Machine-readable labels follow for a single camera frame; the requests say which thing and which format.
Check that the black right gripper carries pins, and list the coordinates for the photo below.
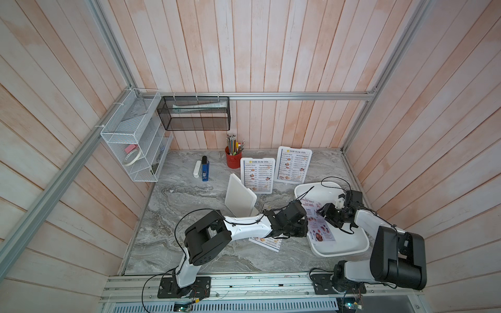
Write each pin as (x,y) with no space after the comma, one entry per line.
(327,210)

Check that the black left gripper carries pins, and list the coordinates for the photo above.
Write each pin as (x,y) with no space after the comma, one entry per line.
(304,229)

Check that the Dim Sum Inn menu front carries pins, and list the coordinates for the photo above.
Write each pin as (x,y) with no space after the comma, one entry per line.
(268,243)

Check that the special menu sheet top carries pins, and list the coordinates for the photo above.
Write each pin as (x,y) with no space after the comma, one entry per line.
(318,228)

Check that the white menu holder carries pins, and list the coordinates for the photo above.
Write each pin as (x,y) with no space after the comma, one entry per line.
(293,164)
(240,200)
(257,175)

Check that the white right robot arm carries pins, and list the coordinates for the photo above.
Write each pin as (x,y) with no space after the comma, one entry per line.
(398,257)

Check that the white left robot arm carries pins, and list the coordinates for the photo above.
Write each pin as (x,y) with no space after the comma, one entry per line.
(207,237)

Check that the Dim Sum Inn menu right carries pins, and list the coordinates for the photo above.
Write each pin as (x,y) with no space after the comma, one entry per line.
(293,165)

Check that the white plastic tray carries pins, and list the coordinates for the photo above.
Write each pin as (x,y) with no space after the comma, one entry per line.
(347,241)

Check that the red metal pen cup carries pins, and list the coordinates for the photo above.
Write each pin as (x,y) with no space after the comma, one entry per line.
(233,161)

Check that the pencils and pens bundle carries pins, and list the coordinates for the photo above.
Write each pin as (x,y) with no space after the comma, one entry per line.
(233,146)

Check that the blue stapler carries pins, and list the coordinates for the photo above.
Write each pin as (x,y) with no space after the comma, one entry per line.
(205,168)

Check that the black mesh basket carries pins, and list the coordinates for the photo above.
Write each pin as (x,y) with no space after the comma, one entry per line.
(195,113)

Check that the white tape roll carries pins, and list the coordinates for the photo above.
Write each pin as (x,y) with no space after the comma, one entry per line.
(132,157)

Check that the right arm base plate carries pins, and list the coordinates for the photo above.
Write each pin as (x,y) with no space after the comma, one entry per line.
(327,284)

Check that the aluminium front rail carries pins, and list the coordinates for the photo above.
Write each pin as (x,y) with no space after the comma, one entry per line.
(255,292)

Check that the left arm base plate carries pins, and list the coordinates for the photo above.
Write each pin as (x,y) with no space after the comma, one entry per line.
(169,289)

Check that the white wire mesh shelf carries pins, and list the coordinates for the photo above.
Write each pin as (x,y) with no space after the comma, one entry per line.
(136,121)

